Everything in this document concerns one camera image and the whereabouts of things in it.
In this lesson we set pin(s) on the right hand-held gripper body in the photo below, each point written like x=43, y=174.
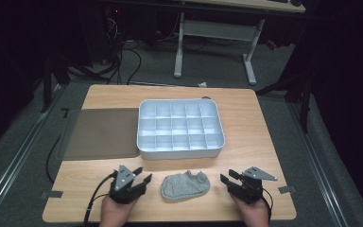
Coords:
x=249, y=188

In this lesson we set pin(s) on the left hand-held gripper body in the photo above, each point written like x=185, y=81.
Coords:
x=124, y=186

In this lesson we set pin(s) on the grey sock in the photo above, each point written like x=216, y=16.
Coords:
x=184, y=186

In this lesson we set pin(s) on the person's right hand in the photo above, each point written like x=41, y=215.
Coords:
x=252, y=213

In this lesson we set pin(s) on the person's left hand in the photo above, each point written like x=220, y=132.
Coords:
x=116, y=213

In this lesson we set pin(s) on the grey tape piece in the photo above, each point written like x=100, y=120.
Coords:
x=52, y=194
x=286, y=189

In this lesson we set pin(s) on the brown mat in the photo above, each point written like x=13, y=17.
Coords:
x=102, y=134

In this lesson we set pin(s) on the white compartment organizer box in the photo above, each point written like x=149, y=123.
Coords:
x=179, y=129

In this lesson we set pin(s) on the white paper scrap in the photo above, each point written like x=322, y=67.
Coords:
x=202, y=84

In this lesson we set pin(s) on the black stand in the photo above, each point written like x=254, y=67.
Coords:
x=48, y=82
x=299, y=91

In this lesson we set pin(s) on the wooden desk top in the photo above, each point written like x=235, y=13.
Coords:
x=245, y=4

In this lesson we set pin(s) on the metal floor rail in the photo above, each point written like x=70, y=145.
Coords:
x=19, y=151
x=318, y=164

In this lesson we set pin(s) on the white desk frame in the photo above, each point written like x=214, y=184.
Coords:
x=216, y=31

